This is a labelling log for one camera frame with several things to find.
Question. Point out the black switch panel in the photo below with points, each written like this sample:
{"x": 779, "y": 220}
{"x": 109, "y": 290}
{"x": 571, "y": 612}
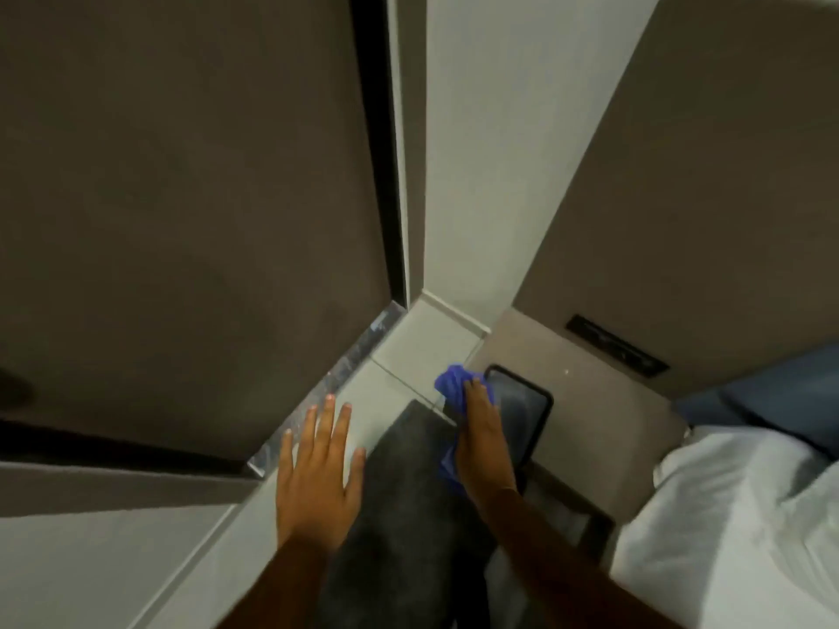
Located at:
{"x": 617, "y": 351}

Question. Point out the person's left little finger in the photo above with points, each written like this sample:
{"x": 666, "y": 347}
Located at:
{"x": 284, "y": 453}

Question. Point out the person's right forearm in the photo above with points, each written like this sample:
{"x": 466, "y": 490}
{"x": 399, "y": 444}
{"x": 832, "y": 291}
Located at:
{"x": 557, "y": 563}

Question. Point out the person's left forearm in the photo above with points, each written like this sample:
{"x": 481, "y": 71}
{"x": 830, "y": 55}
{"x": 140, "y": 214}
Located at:
{"x": 275, "y": 586}

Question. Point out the brown sliding door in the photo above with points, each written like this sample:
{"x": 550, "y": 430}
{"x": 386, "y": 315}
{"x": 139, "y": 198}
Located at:
{"x": 190, "y": 216}

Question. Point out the white bed sheet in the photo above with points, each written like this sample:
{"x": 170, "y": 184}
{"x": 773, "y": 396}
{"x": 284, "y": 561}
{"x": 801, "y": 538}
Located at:
{"x": 727, "y": 537}

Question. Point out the brown bedside table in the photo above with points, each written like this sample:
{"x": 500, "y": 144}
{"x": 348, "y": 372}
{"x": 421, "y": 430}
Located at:
{"x": 577, "y": 419}

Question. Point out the blue pillow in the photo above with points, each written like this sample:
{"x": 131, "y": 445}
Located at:
{"x": 767, "y": 399}

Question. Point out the person's left middle finger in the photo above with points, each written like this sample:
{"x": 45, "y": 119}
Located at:
{"x": 323, "y": 427}

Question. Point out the dark grey floor mat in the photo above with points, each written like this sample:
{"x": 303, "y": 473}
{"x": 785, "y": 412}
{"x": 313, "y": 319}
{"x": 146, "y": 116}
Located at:
{"x": 406, "y": 524}

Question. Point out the blue cleaning cloth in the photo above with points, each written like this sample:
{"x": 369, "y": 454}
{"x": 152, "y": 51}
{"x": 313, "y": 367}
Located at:
{"x": 452, "y": 392}

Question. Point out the person's right fingers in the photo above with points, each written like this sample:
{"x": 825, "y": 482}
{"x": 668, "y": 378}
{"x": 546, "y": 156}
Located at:
{"x": 477, "y": 398}

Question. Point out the person's left thumb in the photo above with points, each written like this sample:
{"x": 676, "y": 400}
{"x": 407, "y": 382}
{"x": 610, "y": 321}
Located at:
{"x": 360, "y": 470}

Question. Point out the person's right hand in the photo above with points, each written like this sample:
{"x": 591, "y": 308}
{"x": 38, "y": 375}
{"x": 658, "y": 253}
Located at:
{"x": 484, "y": 445}

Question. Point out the person's left hand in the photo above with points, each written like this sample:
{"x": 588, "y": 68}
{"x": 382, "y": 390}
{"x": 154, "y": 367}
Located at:
{"x": 313, "y": 484}

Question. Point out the brown padded headboard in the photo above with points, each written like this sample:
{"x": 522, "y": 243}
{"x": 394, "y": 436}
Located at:
{"x": 695, "y": 183}

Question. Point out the metal door threshold strip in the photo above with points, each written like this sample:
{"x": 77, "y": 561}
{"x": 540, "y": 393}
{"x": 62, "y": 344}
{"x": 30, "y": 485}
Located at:
{"x": 328, "y": 392}

